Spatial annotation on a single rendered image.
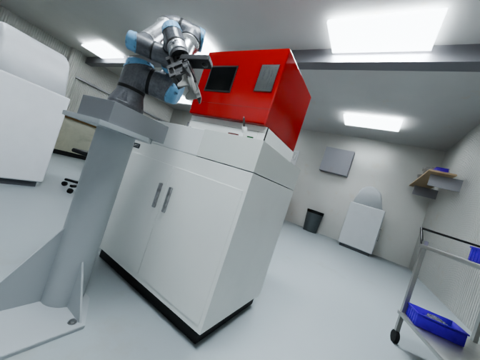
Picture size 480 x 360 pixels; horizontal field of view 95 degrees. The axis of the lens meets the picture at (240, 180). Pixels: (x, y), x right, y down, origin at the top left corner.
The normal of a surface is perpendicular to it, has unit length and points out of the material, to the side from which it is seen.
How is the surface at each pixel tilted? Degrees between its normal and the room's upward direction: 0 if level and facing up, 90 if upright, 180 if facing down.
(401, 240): 90
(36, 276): 90
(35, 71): 80
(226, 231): 90
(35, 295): 90
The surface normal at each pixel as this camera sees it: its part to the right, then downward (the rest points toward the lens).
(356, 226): -0.52, -0.18
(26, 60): 0.88, 0.10
